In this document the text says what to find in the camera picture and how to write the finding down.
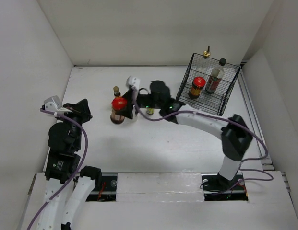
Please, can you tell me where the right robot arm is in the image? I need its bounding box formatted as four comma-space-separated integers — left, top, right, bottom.
112, 77, 253, 190

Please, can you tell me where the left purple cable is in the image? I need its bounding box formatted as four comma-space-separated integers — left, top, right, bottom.
27, 107, 88, 230

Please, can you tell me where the clear glass pourer bottle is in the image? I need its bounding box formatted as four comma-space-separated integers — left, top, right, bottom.
196, 45, 211, 77

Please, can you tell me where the purple cable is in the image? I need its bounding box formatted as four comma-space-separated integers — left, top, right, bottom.
131, 88, 274, 195
27, 107, 88, 230

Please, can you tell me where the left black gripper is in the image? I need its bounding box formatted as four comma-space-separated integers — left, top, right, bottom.
56, 98, 93, 149

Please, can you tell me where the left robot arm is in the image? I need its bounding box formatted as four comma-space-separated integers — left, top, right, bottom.
27, 96, 102, 230

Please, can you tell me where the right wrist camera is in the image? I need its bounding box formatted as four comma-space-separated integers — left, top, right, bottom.
126, 76, 141, 92

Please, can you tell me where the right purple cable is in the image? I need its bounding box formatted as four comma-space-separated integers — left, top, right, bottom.
131, 88, 274, 195

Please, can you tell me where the black wire rack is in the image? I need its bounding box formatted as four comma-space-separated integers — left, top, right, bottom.
176, 53, 240, 115

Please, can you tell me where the black cap sauce bottle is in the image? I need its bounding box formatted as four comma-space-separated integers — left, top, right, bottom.
205, 58, 226, 94

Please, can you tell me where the small yellow label bottle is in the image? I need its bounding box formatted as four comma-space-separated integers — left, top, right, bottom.
113, 86, 121, 98
146, 108, 155, 115

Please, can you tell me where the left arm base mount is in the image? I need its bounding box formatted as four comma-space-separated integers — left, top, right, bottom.
72, 171, 119, 202

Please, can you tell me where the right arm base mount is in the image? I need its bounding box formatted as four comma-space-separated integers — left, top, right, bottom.
200, 173, 248, 201

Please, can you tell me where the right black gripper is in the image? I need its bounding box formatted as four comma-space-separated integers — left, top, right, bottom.
116, 88, 163, 118

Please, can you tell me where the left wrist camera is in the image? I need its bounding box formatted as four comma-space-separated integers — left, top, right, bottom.
44, 95, 62, 113

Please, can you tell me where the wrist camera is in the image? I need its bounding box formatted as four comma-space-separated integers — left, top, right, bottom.
126, 76, 141, 92
44, 95, 62, 113

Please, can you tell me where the silver lid spice shaker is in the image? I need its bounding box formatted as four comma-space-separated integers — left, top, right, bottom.
132, 110, 138, 122

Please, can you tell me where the red lid jar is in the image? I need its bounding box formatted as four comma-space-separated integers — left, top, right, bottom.
188, 76, 206, 99
110, 97, 127, 125

